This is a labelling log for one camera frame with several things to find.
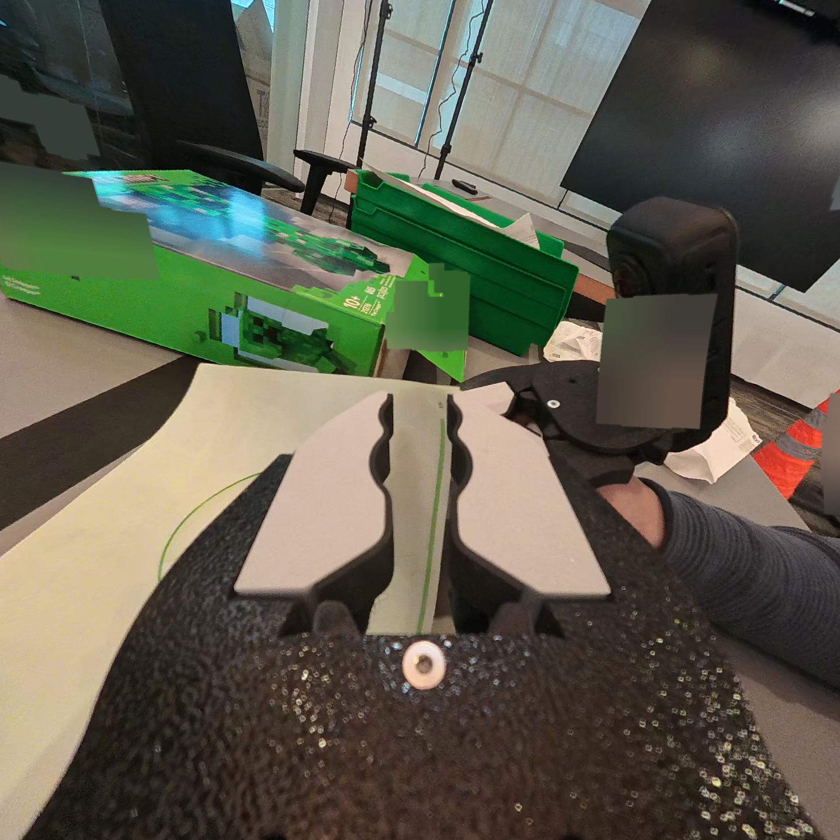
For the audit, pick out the orange traffic cone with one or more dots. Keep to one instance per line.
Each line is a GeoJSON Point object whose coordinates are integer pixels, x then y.
{"type": "Point", "coordinates": [791, 453]}

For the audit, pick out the black remote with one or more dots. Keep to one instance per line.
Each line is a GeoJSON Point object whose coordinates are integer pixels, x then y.
{"type": "Point", "coordinates": [464, 185]}

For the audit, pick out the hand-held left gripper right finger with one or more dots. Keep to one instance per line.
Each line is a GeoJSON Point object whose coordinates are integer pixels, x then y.
{"type": "Point", "coordinates": [525, 518]}

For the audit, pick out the green toy box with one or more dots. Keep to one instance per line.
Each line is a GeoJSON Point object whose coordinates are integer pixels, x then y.
{"type": "Point", "coordinates": [262, 229]}

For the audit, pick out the green plastic bin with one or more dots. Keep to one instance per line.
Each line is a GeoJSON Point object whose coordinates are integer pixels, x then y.
{"type": "Point", "coordinates": [492, 275]}

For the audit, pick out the person's right hand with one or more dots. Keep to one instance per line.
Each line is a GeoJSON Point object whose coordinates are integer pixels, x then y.
{"type": "Point", "coordinates": [640, 508]}

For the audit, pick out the person's right forearm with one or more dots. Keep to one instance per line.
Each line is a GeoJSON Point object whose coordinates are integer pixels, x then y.
{"type": "Point", "coordinates": [754, 577]}

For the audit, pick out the crumpled white paper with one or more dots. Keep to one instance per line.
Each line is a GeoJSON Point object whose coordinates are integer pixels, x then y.
{"type": "Point", "coordinates": [722, 446]}

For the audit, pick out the grey desk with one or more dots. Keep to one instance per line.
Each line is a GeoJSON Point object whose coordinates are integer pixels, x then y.
{"type": "Point", "coordinates": [65, 367]}

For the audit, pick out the pale green instruction booklet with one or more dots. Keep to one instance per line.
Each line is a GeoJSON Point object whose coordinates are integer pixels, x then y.
{"type": "Point", "coordinates": [98, 590]}

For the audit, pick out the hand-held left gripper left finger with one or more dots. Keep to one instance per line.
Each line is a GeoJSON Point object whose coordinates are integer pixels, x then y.
{"type": "Point", "coordinates": [315, 512]}

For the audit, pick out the large black screen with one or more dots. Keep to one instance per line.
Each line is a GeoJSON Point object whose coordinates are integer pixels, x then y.
{"type": "Point", "coordinates": [709, 118]}

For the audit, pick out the black tripod stand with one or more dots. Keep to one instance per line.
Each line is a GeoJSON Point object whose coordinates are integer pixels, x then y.
{"type": "Point", "coordinates": [463, 92]}
{"type": "Point", "coordinates": [374, 79]}

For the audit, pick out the black office chair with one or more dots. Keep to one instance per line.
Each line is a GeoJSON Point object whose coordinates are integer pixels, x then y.
{"type": "Point", "coordinates": [184, 79]}

